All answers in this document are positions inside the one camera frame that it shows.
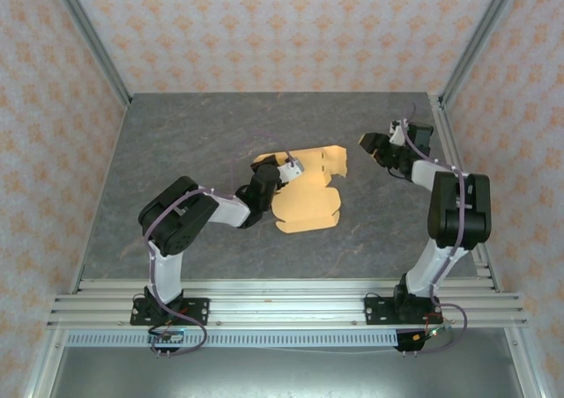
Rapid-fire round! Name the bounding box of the tan paper box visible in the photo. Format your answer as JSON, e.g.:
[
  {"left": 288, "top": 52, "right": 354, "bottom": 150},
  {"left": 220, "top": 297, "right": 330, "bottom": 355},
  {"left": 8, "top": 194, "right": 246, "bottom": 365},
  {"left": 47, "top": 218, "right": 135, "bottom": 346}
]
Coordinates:
[{"left": 252, "top": 144, "right": 350, "bottom": 235}]

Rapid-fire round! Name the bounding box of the small circuit board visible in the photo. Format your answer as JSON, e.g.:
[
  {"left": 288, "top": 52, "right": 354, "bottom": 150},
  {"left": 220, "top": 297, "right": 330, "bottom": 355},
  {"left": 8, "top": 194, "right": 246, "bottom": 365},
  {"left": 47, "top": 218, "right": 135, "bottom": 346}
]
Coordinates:
[
  {"left": 148, "top": 327, "right": 185, "bottom": 343},
  {"left": 398, "top": 325, "right": 449, "bottom": 353}
]

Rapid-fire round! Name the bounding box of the grey metal sheet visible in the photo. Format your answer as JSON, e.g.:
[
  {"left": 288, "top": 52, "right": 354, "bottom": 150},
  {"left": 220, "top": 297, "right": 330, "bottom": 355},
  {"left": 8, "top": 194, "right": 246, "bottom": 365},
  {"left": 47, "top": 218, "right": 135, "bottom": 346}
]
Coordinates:
[{"left": 48, "top": 347, "right": 525, "bottom": 398}]

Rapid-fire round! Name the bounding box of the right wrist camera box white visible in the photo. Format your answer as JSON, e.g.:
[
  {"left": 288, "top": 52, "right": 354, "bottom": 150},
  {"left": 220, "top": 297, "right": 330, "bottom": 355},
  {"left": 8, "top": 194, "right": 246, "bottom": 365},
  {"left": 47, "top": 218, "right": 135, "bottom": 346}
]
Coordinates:
[{"left": 389, "top": 119, "right": 410, "bottom": 146}]

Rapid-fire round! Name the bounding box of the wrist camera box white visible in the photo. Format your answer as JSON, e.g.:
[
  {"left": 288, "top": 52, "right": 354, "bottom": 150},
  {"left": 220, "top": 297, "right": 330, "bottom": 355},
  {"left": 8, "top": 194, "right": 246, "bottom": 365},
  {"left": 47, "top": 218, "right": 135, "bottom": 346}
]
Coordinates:
[
  {"left": 277, "top": 158, "right": 306, "bottom": 181},
  {"left": 389, "top": 119, "right": 410, "bottom": 146}
]

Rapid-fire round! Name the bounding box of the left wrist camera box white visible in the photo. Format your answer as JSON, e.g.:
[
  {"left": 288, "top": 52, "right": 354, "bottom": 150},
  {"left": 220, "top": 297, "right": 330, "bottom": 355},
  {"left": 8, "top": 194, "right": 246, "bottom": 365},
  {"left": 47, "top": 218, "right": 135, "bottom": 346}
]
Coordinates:
[{"left": 277, "top": 158, "right": 306, "bottom": 181}]

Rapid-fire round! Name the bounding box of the wide aluminium side rail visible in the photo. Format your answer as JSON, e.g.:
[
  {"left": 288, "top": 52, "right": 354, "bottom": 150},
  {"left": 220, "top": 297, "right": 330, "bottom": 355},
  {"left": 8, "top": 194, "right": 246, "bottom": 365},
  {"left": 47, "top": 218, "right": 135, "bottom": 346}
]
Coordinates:
[{"left": 429, "top": 93, "right": 503, "bottom": 293}]

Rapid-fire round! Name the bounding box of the aluminium mounting rail bed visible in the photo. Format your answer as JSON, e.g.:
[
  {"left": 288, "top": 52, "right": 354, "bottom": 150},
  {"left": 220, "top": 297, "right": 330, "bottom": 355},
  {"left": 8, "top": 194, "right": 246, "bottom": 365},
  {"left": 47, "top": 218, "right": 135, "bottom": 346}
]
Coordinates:
[{"left": 46, "top": 277, "right": 528, "bottom": 328}]

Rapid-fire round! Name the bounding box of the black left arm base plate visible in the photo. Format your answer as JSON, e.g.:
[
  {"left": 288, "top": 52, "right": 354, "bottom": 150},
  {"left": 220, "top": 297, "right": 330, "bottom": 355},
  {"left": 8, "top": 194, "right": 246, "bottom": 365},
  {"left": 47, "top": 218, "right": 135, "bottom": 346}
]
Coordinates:
[{"left": 130, "top": 298, "right": 211, "bottom": 326}]

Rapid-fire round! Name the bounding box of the aluminium frame post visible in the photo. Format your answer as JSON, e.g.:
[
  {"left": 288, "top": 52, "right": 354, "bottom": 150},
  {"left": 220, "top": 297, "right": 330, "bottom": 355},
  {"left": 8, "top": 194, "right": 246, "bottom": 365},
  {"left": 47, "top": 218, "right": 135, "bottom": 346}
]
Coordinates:
[
  {"left": 46, "top": 0, "right": 133, "bottom": 108},
  {"left": 438, "top": 0, "right": 525, "bottom": 108}
]

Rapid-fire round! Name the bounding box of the slotted grey cable duct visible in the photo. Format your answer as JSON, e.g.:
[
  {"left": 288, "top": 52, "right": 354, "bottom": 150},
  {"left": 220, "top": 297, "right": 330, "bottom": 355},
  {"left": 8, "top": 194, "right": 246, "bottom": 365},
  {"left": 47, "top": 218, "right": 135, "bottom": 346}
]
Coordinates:
[{"left": 65, "top": 331, "right": 400, "bottom": 349}]

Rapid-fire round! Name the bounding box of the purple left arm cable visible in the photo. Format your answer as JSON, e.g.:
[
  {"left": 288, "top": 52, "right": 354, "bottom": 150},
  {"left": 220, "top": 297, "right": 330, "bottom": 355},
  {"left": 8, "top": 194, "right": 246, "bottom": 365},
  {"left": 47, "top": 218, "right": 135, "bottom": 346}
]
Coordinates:
[{"left": 144, "top": 132, "right": 295, "bottom": 358}]

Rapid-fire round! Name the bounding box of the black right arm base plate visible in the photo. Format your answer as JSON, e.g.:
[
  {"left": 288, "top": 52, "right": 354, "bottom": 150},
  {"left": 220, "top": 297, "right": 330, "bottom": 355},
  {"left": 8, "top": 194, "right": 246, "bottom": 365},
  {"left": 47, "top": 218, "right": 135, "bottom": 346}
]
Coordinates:
[{"left": 364, "top": 296, "right": 442, "bottom": 327}]

